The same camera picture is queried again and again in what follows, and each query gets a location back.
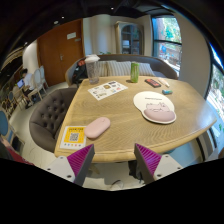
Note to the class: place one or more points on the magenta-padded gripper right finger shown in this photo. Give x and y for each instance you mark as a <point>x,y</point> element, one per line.
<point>163,164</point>

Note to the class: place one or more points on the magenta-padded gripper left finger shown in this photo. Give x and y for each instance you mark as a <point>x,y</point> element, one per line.
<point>64,166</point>

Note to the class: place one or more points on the pink computer mouse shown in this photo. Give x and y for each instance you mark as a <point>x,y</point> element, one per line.
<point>97,127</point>

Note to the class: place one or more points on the white mouse pad pink rest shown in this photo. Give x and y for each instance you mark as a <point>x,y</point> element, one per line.
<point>154,105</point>

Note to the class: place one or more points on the yellow code card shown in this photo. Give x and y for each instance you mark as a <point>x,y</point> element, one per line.
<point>73,137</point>

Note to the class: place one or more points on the grey tufted armchair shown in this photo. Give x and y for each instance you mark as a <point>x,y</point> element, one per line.
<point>50,116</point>

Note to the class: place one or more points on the small teal pack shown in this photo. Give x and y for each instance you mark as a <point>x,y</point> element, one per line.
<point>167,92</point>

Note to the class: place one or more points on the group of blue chairs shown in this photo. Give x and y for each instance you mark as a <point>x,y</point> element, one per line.
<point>5,125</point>

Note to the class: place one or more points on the black and red box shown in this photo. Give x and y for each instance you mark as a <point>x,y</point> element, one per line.
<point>153,83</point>

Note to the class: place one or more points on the white tube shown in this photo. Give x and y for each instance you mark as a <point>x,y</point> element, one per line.
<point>164,82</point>

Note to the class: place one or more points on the black-framed window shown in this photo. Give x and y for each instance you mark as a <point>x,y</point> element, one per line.
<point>166,43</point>
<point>216,96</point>

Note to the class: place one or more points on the white sticker sheet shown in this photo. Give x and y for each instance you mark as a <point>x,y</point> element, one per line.
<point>107,90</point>

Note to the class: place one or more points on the group of white chairs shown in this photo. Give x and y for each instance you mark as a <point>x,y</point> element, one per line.
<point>39,80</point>

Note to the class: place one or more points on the person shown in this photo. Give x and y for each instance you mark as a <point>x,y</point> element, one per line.
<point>27,81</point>

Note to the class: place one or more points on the open laptop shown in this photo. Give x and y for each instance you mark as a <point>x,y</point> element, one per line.
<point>20,83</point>

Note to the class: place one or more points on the black backpack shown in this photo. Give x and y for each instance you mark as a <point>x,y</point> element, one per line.
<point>79,72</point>

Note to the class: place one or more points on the green drink can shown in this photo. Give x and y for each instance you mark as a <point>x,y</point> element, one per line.
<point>134,72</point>

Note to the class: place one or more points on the striped cushion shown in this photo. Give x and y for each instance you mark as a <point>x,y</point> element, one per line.
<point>118,68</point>
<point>146,69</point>
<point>102,68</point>

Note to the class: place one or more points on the grey curved sofa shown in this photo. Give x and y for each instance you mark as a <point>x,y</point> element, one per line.
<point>160,65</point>

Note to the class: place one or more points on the clear tumbler white lid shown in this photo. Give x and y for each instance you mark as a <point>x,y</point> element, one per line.
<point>93,71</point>

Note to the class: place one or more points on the brown wooden door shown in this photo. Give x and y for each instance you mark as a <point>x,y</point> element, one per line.
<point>56,53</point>

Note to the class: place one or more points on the arched glass cabinet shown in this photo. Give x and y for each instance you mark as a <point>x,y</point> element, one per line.
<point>130,38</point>

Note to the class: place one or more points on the white door sign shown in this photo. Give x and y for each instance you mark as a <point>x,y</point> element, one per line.
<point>71,35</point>

